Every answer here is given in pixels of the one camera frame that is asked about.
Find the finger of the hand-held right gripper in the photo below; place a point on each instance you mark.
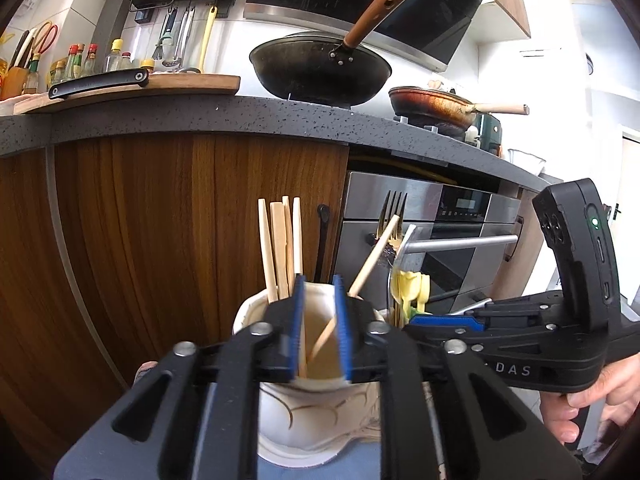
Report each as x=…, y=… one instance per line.
x=440, y=322
x=435, y=336

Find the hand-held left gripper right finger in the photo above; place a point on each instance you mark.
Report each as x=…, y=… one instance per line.
x=342, y=327

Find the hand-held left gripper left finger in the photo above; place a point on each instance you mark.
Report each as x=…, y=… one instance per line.
x=299, y=325

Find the yellow tulip plastic spoon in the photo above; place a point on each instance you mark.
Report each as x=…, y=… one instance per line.
x=405, y=285

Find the cream floral ceramic utensil holder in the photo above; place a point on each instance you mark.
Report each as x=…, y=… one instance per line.
x=320, y=425

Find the gold fork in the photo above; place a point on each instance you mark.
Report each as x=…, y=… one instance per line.
x=390, y=210

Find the hanging kitchen utensils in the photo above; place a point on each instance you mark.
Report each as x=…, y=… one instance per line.
x=182, y=35

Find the person's right hand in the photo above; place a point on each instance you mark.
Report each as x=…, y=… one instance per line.
x=620, y=385

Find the stainless steel oven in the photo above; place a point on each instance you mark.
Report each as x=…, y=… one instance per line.
x=465, y=270

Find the glass measuring jug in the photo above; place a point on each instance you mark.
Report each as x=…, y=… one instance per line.
x=525, y=160

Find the gas stove burner grate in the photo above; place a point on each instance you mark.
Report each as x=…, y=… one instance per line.
x=425, y=122

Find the rusty brown frying pan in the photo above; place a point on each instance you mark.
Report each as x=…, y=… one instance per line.
x=430, y=105

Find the dark speckled countertop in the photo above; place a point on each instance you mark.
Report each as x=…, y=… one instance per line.
x=200, y=115

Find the wooden cutting board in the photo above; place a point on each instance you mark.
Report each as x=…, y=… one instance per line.
x=175, y=85

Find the black glass range hood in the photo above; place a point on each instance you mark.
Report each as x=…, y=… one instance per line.
x=425, y=10

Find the row of sauce bottles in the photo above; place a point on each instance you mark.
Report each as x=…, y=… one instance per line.
x=90, y=60

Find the wooden knife block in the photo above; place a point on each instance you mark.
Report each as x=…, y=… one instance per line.
x=12, y=85

